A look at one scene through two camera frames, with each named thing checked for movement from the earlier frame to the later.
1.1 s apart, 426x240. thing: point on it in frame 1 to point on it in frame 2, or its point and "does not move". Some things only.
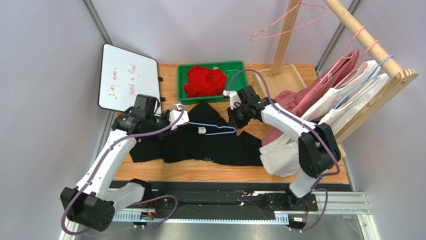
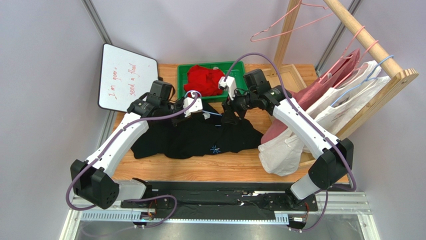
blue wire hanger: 220,127 to 214,113
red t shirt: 203,82 does not move
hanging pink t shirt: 301,102 does not move
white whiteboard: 123,76 does not move
